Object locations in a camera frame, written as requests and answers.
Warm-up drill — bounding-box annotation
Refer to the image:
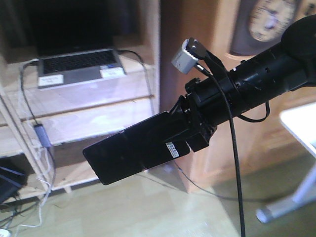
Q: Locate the round wall clock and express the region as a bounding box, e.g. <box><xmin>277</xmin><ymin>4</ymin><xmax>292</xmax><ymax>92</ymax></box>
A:
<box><xmin>230</xmin><ymin>0</ymin><xmax>300</xmax><ymax>56</ymax></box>

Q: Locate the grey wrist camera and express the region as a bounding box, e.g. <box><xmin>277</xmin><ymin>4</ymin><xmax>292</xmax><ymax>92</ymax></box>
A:
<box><xmin>171</xmin><ymin>39</ymin><xmax>198</xmax><ymax>74</ymax></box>

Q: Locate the white table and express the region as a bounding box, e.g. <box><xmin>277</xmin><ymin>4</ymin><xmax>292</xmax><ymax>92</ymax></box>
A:
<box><xmin>255</xmin><ymin>102</ymin><xmax>316</xmax><ymax>224</ymax></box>

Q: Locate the black cable right of laptop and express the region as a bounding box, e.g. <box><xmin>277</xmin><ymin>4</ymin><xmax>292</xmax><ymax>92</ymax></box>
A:
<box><xmin>118</xmin><ymin>49</ymin><xmax>156</xmax><ymax>99</ymax></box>

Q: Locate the black camera cable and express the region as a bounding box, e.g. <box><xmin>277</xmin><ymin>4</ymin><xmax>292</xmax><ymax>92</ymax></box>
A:
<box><xmin>195</xmin><ymin>49</ymin><xmax>270</xmax><ymax>237</ymax></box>

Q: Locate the grey usb adapter with cable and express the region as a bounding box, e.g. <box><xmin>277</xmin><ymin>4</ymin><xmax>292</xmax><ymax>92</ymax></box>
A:
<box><xmin>19</xmin><ymin>59</ymin><xmax>56</xmax><ymax>190</ymax></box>

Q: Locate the black smartphone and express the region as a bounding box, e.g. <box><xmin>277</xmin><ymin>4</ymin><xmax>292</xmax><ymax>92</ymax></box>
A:
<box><xmin>82</xmin><ymin>112</ymin><xmax>190</xmax><ymax>185</ymax></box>

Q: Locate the grey laptop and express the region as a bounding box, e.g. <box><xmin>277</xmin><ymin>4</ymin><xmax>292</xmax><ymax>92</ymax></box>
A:
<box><xmin>24</xmin><ymin>0</ymin><xmax>126</xmax><ymax>89</ymax></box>

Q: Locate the white laptop cable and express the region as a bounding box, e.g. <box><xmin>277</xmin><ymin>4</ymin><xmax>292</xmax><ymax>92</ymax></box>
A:
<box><xmin>0</xmin><ymin>138</ymin><xmax>54</xmax><ymax>230</ymax></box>

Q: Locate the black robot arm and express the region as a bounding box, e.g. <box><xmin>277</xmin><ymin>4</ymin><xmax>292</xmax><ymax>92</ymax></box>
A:
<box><xmin>149</xmin><ymin>15</ymin><xmax>316</xmax><ymax>151</ymax></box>

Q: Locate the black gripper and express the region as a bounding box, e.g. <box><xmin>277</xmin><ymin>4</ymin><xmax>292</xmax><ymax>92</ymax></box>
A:
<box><xmin>148</xmin><ymin>78</ymin><xmax>236</xmax><ymax>152</ymax></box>

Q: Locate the wooden desk shelf unit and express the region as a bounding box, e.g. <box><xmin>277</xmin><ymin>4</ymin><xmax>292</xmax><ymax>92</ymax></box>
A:
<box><xmin>0</xmin><ymin>0</ymin><xmax>316</xmax><ymax>200</ymax></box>

